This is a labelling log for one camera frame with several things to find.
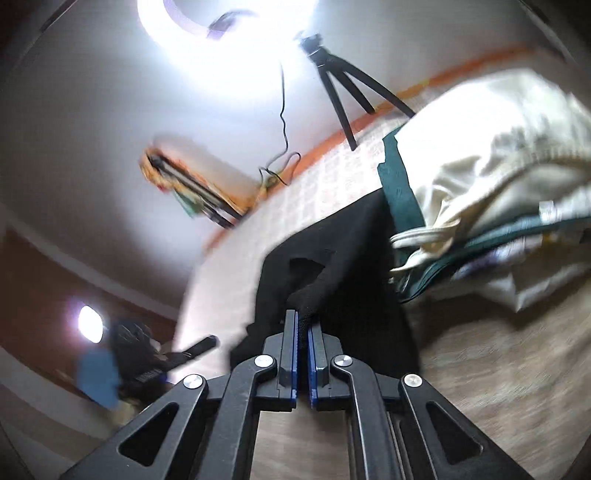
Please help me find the white clip lamp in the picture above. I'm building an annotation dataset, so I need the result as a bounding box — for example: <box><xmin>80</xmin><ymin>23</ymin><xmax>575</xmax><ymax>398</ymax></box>
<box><xmin>76</xmin><ymin>305</ymin><xmax>105</xmax><ymax>344</ymax></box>

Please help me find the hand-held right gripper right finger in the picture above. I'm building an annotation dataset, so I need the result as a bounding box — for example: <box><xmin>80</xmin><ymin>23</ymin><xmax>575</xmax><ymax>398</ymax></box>
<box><xmin>307</xmin><ymin>323</ymin><xmax>534</xmax><ymax>480</ymax></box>

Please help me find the black t-shirt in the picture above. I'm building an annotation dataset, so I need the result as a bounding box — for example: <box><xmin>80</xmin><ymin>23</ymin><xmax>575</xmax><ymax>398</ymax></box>
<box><xmin>229</xmin><ymin>189</ymin><xmax>423</xmax><ymax>379</ymax></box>

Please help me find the white ring light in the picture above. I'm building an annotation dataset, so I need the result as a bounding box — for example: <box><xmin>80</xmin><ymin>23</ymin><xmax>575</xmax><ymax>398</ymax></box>
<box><xmin>136</xmin><ymin>0</ymin><xmax>319</xmax><ymax>79</ymax></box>

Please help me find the small black tripod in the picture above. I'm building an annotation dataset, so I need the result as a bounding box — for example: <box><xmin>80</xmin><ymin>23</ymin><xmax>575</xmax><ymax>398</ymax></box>
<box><xmin>298</xmin><ymin>33</ymin><xmax>416</xmax><ymax>152</ymax></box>

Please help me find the black gooseneck holder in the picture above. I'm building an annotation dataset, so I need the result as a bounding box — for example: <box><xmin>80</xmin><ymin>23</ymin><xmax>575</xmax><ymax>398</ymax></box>
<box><xmin>205</xmin><ymin>13</ymin><xmax>243</xmax><ymax>40</ymax></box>

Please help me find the colourful patterned cloth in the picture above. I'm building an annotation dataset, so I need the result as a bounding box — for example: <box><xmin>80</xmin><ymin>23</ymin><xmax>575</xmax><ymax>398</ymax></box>
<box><xmin>140</xmin><ymin>147</ymin><xmax>204</xmax><ymax>217</ymax></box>

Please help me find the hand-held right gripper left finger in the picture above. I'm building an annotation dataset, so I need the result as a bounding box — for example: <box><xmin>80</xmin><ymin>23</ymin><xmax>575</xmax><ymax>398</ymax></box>
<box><xmin>60</xmin><ymin>310</ymin><xmax>300</xmax><ymax>480</ymax></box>

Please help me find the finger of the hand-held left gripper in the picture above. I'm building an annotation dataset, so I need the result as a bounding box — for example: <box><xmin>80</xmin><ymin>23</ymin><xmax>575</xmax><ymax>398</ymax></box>
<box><xmin>164</xmin><ymin>335</ymin><xmax>219</xmax><ymax>363</ymax></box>

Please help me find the black power cable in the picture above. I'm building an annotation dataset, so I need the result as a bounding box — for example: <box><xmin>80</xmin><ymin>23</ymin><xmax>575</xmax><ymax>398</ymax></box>
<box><xmin>257</xmin><ymin>62</ymin><xmax>303</xmax><ymax>190</ymax></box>

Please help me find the white printed garment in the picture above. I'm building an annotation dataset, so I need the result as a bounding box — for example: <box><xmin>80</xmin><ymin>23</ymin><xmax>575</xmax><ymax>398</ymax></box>
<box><xmin>450</xmin><ymin>226</ymin><xmax>583</xmax><ymax>282</ymax></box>

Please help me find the folded silver tripod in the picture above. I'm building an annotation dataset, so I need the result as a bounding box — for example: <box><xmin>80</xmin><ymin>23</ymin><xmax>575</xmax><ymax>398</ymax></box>
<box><xmin>148</xmin><ymin>154</ymin><xmax>243</xmax><ymax>229</ymax></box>

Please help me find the white folded garment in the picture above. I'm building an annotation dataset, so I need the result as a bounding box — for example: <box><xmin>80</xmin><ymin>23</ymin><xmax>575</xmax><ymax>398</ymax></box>
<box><xmin>462</xmin><ymin>258</ymin><xmax>591</xmax><ymax>319</ymax></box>

